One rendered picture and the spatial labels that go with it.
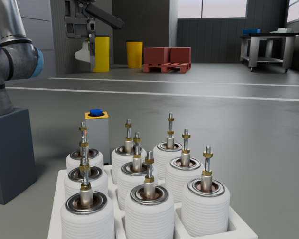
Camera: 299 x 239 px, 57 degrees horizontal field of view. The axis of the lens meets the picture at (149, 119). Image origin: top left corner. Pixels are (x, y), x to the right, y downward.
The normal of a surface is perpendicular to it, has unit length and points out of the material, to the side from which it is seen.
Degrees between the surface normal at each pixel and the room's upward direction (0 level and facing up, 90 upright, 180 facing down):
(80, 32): 90
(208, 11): 90
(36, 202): 0
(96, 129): 90
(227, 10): 90
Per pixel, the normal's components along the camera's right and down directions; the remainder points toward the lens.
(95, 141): 0.24, 0.25
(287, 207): 0.00, -0.97
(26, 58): 0.75, -0.16
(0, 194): -0.24, 0.25
